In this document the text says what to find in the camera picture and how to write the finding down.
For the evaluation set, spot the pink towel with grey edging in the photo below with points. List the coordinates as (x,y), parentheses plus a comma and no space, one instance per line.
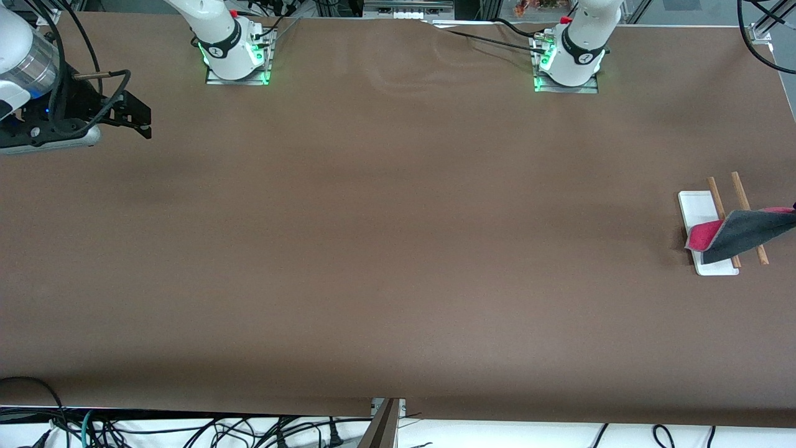
(746,229)

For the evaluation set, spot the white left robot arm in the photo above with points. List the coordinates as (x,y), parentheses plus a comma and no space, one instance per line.
(584,37)

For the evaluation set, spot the metal table corner bracket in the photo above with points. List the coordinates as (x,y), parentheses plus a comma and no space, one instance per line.
(760,32)

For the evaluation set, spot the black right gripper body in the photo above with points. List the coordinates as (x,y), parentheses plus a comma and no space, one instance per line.
(82,101)

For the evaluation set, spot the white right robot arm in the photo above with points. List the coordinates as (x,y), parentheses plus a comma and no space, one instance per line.
(214,28)

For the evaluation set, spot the white power strip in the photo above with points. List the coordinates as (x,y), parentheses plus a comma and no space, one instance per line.
(407,12)

